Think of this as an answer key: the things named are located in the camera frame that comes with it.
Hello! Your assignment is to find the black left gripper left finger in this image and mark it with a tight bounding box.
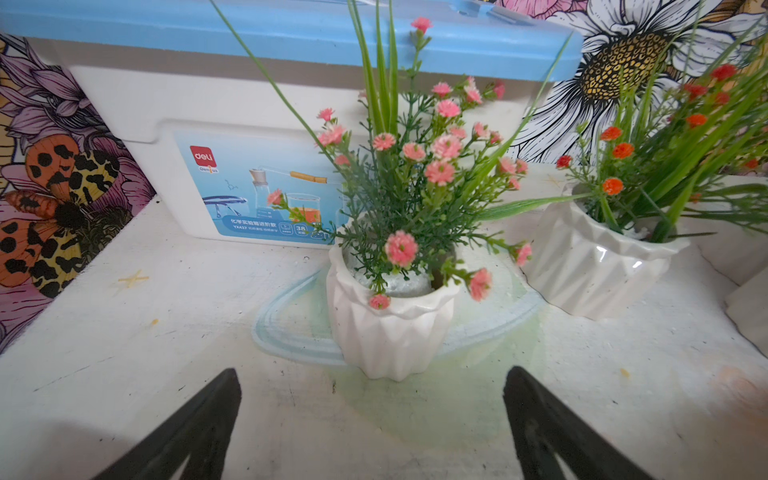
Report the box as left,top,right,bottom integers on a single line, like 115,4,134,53
96,368,242,479

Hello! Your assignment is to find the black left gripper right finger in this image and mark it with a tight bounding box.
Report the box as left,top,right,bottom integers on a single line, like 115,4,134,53
503,366,651,480

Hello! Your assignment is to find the pink flower white pot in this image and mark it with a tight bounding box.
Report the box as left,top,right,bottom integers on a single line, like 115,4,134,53
209,0,592,383

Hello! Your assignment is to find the orange flower white pot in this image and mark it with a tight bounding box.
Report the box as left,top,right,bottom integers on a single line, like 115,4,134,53
520,35,768,321

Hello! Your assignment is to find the blue lid white storage box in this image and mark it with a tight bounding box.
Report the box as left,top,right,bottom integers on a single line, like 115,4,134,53
1,1,583,248

